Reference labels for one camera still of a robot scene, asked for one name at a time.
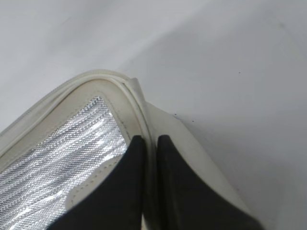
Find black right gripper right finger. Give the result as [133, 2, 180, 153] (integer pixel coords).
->
[157, 135, 250, 230]

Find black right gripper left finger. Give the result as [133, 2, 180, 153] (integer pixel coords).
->
[62, 135, 146, 230]

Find cream zippered cosmetic bag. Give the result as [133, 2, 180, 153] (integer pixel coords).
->
[0, 70, 250, 230]

